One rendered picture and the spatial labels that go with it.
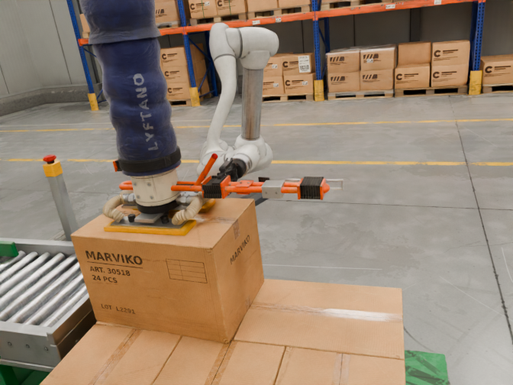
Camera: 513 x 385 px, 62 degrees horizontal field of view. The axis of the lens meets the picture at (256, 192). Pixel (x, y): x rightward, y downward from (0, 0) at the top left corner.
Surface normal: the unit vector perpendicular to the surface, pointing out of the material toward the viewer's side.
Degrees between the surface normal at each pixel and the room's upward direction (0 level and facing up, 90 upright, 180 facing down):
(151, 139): 73
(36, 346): 90
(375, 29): 90
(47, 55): 90
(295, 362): 0
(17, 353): 90
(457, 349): 0
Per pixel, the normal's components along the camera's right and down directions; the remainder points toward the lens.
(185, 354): -0.11, -0.92
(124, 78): 0.10, 0.14
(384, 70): -0.33, 0.39
